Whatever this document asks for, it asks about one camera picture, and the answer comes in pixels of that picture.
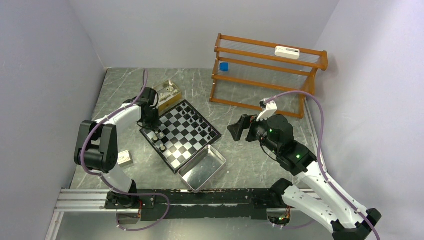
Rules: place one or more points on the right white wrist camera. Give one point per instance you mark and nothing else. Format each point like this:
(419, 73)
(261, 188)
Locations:
(269, 107)

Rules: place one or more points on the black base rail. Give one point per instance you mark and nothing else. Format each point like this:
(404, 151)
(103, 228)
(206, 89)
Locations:
(254, 203)

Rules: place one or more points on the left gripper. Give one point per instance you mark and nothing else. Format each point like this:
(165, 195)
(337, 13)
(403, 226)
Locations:
(155, 125)

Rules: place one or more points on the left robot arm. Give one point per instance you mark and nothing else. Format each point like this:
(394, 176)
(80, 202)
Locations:
(96, 148)

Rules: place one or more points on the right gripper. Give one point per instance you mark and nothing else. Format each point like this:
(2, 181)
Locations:
(245, 122)

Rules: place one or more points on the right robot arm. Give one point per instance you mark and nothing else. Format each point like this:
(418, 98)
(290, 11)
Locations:
(344, 218)

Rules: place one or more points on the gold tin of white pieces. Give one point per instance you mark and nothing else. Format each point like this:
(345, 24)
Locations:
(168, 94)

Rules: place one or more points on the small white card box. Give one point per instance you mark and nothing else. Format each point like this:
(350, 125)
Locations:
(125, 158)

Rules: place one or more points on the blue cube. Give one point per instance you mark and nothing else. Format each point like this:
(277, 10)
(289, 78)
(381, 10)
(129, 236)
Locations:
(223, 66)

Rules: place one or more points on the black white chessboard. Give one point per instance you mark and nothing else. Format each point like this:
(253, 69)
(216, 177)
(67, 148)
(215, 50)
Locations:
(185, 131)

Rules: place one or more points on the silver metal tin lid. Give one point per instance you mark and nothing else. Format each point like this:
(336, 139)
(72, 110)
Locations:
(202, 168)

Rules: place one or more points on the orange wooden rack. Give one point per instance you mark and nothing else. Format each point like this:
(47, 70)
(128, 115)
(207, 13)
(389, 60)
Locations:
(253, 63)

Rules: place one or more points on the white rectangular device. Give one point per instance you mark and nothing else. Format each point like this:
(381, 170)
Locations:
(287, 52)

